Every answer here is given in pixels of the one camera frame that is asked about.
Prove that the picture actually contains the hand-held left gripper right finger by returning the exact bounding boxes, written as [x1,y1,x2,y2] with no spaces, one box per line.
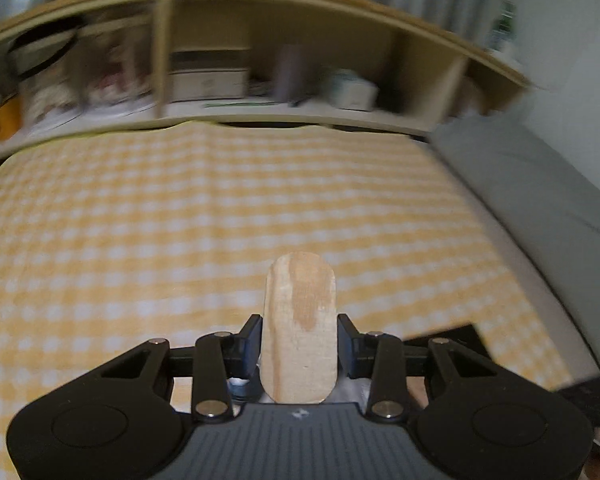
[336,313,503,421]

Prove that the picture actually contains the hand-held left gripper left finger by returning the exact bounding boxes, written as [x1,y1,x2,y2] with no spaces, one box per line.
[97,313,264,423]

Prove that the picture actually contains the yellow checked tablecloth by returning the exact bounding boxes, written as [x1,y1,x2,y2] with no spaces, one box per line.
[0,122,600,480]

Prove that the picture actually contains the grey sofa cushion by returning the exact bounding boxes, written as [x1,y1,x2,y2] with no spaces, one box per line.
[429,114,600,376]

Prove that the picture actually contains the white and teal box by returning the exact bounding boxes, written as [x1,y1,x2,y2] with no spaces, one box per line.
[329,71,380,111]

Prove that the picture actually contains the white storage box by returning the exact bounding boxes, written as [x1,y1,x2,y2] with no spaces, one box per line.
[169,49,250,102]

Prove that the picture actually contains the pale purple upright item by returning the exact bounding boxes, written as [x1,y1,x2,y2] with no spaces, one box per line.
[274,44,307,102]

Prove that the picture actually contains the printed bags on shelf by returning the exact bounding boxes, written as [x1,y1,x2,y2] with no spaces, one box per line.
[25,22,157,116]

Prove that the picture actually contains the light wooden shelf unit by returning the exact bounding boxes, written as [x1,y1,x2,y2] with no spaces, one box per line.
[0,0,536,166]

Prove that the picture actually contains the yellow box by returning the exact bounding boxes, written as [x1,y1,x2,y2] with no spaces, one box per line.
[0,94,25,147]

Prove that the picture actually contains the black rimmed round basket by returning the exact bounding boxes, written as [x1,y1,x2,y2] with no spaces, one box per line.
[6,24,83,82]

